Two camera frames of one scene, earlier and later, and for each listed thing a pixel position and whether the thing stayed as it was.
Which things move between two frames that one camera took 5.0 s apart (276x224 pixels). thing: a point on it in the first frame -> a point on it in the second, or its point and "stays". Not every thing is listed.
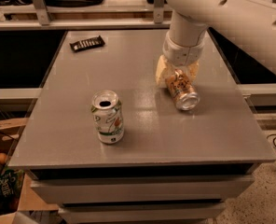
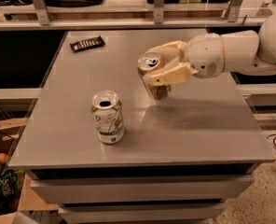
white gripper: [182, 54] -> [204, 56]
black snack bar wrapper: [89, 43] stays
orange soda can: [183, 91] -> [150, 63]
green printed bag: [5, 189] stays
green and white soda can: [106, 108] stays
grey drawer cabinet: [171, 166] stays
